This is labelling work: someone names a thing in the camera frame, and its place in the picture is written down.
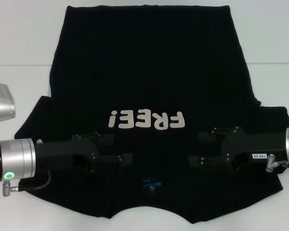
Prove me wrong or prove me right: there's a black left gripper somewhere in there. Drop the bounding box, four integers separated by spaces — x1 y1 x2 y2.
35 131 133 178

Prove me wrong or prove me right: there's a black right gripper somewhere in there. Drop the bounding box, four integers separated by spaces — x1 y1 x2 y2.
188 126 287 174

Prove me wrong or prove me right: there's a black shirt with FREE print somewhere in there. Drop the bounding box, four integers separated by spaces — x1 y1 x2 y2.
14 5 289 218

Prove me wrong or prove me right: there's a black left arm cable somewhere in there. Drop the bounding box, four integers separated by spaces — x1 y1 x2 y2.
2 169 52 197

